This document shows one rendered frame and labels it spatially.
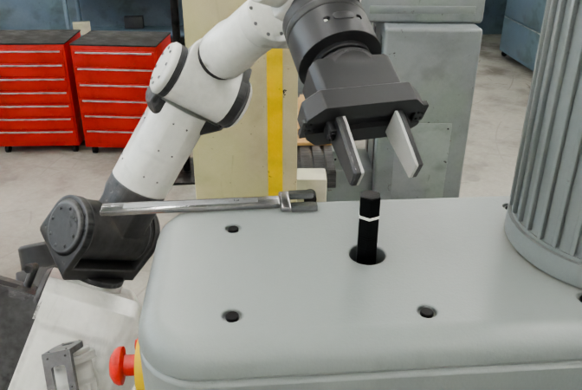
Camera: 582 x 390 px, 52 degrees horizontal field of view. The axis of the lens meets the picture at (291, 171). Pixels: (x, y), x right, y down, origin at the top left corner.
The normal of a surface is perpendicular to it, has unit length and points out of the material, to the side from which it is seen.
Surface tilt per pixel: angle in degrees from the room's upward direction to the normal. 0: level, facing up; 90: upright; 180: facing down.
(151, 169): 89
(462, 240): 0
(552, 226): 90
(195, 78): 77
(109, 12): 90
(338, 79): 30
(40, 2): 90
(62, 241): 61
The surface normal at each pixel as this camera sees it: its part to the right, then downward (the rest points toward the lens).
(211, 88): 0.41, 0.18
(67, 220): -0.57, -0.15
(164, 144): 0.30, 0.40
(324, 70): 0.16, -0.57
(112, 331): 0.34, -0.13
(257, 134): 0.08, 0.43
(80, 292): 0.44, -0.72
